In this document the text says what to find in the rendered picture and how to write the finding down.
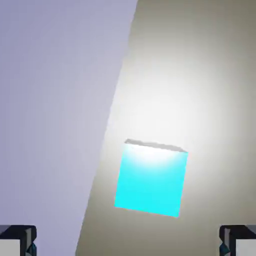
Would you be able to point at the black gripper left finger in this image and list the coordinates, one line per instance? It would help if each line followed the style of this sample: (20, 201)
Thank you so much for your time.
(18, 234)

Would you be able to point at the small cyan cube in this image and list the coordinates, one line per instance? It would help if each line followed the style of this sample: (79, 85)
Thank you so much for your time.
(151, 184)

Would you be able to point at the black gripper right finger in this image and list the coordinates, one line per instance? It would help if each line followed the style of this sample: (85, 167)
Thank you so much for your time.
(238, 234)

